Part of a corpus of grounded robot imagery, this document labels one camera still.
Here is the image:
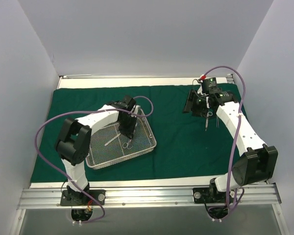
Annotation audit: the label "steel surgical scissors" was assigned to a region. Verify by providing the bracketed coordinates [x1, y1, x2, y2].
[205, 111, 213, 131]

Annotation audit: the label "steel forceps clamp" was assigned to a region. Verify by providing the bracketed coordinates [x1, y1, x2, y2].
[122, 139, 132, 149]

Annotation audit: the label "metal mesh instrument tray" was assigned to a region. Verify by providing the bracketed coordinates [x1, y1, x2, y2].
[86, 117, 157, 170]

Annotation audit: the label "green surgical drape cloth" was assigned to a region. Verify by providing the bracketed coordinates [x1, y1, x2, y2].
[31, 86, 233, 183]

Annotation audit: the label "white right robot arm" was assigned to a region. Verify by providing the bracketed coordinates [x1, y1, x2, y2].
[183, 90, 278, 202]

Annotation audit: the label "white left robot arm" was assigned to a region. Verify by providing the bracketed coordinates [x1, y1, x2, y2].
[55, 95, 138, 205]

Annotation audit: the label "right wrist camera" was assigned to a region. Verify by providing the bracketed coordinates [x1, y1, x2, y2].
[201, 77, 219, 94]

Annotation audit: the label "aluminium front rail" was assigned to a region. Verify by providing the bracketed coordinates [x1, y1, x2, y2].
[18, 184, 281, 210]

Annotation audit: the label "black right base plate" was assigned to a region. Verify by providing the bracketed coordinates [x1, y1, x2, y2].
[192, 188, 226, 204]

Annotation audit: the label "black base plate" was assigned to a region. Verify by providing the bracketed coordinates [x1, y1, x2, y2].
[60, 189, 106, 206]
[192, 188, 226, 204]

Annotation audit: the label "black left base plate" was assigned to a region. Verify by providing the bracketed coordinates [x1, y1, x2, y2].
[60, 189, 106, 206]

